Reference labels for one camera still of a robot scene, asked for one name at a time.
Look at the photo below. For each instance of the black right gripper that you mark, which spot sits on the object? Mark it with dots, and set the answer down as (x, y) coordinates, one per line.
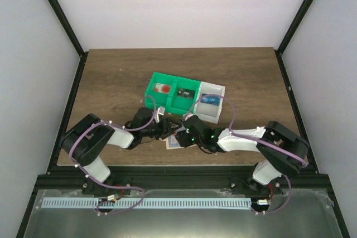
(183, 140)

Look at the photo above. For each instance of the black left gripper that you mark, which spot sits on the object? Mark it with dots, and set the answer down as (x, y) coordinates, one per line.
(166, 129)

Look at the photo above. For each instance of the beige leather card holder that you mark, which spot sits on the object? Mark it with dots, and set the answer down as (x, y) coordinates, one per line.
(172, 143)

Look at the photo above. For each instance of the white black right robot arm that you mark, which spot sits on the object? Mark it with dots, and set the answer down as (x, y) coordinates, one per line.
(284, 151)

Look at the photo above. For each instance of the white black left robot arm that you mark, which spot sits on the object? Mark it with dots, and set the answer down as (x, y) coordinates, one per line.
(85, 141)

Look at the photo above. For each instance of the black VIP credit card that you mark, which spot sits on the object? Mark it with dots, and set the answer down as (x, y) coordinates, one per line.
(186, 93)

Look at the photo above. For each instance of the blue VIP credit card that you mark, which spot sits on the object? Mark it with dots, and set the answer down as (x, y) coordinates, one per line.
(211, 100)

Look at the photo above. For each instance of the white red credit card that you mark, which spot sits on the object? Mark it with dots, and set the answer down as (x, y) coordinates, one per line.
(162, 88)

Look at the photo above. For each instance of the middle green plastic bin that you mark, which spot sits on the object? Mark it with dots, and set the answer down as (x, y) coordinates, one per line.
(179, 105)

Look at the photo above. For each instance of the green plastic bin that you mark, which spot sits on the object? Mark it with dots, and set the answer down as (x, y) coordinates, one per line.
(160, 99)
(179, 105)

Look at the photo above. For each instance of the white plastic bin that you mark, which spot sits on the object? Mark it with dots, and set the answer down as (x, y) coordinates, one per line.
(206, 112)

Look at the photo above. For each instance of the left green plastic bin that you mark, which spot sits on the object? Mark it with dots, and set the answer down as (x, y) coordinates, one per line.
(160, 99)

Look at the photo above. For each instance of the metal sheet front plate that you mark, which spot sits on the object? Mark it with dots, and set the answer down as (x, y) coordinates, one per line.
(295, 213)

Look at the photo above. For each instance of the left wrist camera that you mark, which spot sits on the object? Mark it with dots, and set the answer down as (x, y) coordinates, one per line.
(160, 111)

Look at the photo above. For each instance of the light blue slotted cable duct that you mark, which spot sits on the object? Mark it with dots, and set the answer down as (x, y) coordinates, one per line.
(148, 203)

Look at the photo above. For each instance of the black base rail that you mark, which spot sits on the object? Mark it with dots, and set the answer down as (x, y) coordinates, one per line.
(152, 177)

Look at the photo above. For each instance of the black left frame post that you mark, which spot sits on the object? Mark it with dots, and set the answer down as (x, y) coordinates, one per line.
(61, 16)

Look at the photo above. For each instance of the black frame post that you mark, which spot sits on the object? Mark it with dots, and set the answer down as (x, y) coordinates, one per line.
(61, 16)
(299, 16)

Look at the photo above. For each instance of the black right frame post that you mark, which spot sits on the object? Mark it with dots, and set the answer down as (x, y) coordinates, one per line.
(299, 16)

